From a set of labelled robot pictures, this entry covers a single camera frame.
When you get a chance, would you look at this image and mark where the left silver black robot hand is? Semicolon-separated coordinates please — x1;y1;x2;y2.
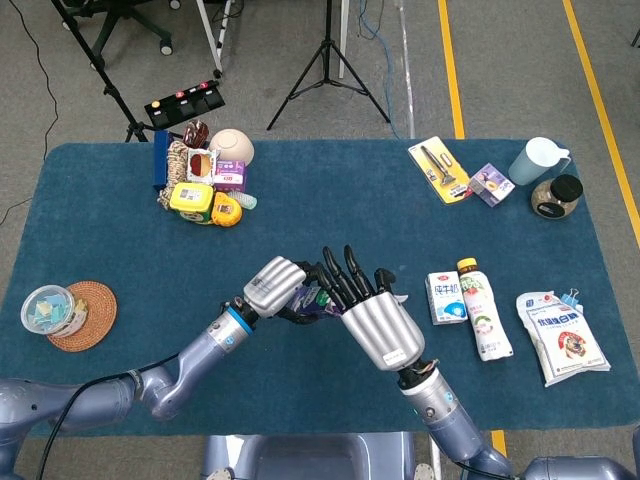
243;255;334;326

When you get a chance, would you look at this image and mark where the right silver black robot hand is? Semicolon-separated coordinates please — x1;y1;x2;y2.
322;244;426;372

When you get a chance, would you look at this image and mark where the purple toothpaste box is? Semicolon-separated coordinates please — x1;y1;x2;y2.
288;284;346;321

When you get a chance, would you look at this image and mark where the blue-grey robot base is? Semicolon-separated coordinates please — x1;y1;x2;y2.
199;433;437;480

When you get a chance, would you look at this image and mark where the purple white small box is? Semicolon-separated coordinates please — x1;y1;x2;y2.
213;159;248;194

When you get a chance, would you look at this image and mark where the blue rectangular block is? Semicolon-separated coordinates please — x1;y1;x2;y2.
152;130;171;190

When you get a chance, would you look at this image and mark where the black foot pedal box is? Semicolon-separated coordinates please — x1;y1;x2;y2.
144;79;226;126

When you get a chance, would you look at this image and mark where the white blue milk carton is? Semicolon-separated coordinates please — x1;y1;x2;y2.
425;270;469;326

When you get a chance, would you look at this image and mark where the yellow round tape measure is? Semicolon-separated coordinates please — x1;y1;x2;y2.
210;192;244;229

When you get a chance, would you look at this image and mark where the blue table mat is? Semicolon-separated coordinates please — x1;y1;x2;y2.
0;139;640;439

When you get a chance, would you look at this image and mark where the white drink bottle yellow cap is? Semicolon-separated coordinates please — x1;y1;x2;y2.
456;257;514;362

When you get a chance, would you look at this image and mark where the yellow lid container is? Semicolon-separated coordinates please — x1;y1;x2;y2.
168;182;216;225

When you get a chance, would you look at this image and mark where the beige bowl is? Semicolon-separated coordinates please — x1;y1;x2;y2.
208;128;255;165

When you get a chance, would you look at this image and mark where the brown snack bag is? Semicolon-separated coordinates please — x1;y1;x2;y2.
182;120;210;150

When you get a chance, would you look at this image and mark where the yellow razor blister pack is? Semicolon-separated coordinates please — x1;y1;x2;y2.
407;135;474;205

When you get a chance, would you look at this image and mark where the round woven coaster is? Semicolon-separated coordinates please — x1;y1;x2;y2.
48;280;118;353

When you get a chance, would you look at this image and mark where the white sugar bag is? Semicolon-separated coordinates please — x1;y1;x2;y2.
516;291;612;388

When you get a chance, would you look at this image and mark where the small purple white carton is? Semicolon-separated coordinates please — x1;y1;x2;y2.
468;163;516;209

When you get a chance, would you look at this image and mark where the blue binder clip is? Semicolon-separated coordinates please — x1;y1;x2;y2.
559;288;586;321

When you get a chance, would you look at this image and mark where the glass jar black lid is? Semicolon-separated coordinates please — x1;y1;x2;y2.
530;174;585;220

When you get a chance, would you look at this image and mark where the clear tub with paper pieces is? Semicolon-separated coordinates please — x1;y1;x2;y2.
20;284;90;337

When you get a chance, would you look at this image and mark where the light blue plastic pitcher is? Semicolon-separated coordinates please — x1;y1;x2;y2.
508;136;573;187

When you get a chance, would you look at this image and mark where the black tripod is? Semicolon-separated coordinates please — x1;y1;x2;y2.
266;0;392;132

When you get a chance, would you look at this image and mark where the white pole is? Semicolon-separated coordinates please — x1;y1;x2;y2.
338;0;350;80

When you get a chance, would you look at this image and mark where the black slanted light stand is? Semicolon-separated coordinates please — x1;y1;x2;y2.
49;0;174;144

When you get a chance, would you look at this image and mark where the black office chair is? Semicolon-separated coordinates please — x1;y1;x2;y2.
58;0;182;56

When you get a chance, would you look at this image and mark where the beige braided rope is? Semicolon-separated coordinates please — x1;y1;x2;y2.
157;140;190;210

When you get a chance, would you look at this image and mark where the white metal frame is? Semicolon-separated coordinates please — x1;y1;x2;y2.
194;0;236;80

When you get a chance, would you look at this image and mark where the blue cable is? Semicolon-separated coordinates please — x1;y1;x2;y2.
357;0;401;140

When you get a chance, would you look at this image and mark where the black floor cable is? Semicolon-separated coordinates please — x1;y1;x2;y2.
0;0;60;226

